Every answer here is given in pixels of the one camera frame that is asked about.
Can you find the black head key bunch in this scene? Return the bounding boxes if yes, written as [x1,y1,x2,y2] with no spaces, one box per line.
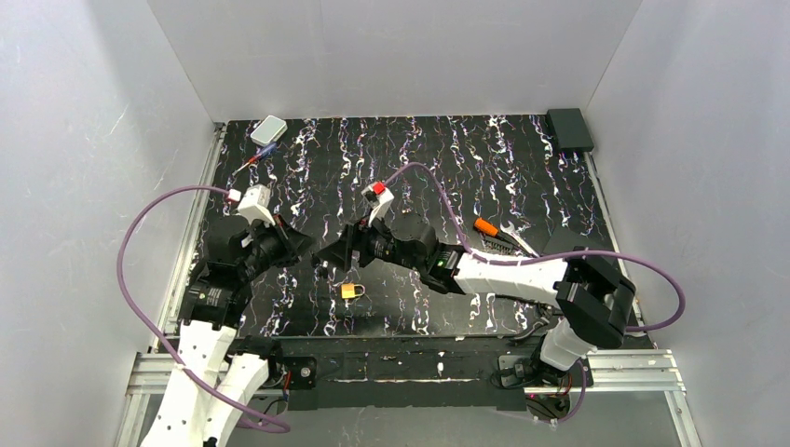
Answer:
[311,258,329,278]

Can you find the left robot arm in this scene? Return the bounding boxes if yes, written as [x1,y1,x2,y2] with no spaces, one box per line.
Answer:
[142,215,315,446]

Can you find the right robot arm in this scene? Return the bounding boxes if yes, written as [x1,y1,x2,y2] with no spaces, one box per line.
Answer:
[314,223,636,387]

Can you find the small brass padlock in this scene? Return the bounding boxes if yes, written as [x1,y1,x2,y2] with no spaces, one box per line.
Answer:
[340,283,365,300]

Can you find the red blue small screwdriver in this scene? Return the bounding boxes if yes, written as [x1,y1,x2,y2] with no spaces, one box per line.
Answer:
[233,142,279,176]

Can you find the white rectangular box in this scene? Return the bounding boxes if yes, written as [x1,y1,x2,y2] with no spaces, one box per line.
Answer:
[250,115,288,146]

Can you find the black bit holder strip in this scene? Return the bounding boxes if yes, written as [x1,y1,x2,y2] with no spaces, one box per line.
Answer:
[483,236,517,255]

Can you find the silver combination wrench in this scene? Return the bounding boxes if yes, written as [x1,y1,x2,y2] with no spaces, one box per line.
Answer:
[500,222,540,258]

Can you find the black flat box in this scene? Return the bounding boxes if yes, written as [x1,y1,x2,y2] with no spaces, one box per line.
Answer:
[540,226,611,256]

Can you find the black corner box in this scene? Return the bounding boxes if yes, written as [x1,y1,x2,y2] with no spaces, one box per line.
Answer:
[546,108,594,154]

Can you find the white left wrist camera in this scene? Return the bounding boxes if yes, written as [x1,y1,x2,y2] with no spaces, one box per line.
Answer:
[237,184,276,227]

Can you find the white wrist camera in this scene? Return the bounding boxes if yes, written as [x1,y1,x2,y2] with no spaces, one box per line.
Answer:
[362,182,394,226]
[237,184,276,227]

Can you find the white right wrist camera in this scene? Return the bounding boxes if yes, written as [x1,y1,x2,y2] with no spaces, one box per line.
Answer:
[362,182,394,226]

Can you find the orange handle screwdriver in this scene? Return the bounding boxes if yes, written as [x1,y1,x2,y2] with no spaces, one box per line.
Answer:
[473,217,499,237]

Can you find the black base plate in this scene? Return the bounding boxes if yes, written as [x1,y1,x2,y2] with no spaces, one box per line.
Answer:
[225,335,593,412]

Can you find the aluminium frame rail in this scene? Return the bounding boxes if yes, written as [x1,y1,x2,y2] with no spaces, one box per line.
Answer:
[144,115,679,446]

